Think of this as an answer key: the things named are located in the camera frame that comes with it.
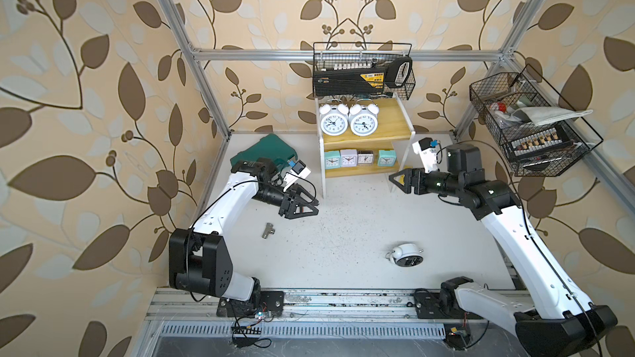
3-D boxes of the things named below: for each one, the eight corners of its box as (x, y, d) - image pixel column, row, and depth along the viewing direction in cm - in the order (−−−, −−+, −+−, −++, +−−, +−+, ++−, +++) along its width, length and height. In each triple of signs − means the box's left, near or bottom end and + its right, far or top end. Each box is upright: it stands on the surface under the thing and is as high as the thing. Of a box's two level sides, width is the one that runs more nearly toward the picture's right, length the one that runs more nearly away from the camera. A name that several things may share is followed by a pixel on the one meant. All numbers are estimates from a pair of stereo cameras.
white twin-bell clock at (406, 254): (387, 267, 82) (391, 260, 77) (384, 250, 86) (388, 243, 81) (419, 267, 82) (425, 260, 77) (415, 250, 86) (421, 243, 81)
